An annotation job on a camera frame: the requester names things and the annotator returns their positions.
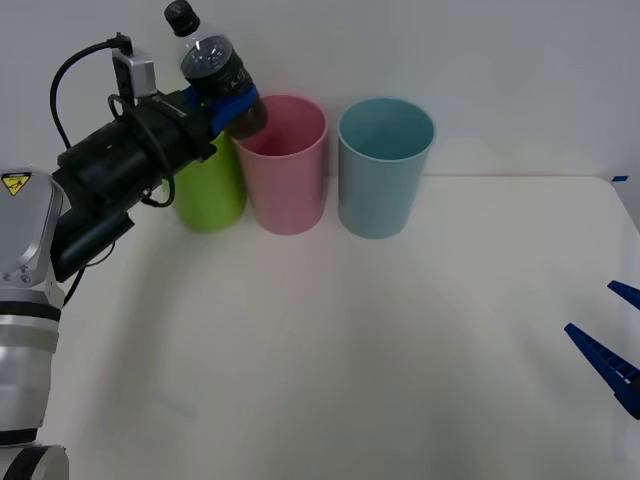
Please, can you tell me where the pink plastic bin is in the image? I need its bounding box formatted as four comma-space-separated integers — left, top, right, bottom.
237, 94, 330, 236

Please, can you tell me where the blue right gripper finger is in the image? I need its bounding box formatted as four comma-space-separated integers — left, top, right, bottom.
563, 322, 640, 421
606, 279, 640, 312

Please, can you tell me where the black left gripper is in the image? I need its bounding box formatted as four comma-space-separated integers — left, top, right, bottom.
129, 83, 261, 174

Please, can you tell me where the pale blue plastic bin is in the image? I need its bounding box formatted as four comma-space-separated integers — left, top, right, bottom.
337, 97, 435, 240

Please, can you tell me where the dark plastic bottle black cap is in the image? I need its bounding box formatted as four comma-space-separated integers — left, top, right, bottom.
163, 0, 270, 141

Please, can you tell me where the green plastic bin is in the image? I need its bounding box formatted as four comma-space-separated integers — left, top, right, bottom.
173, 132, 247, 234

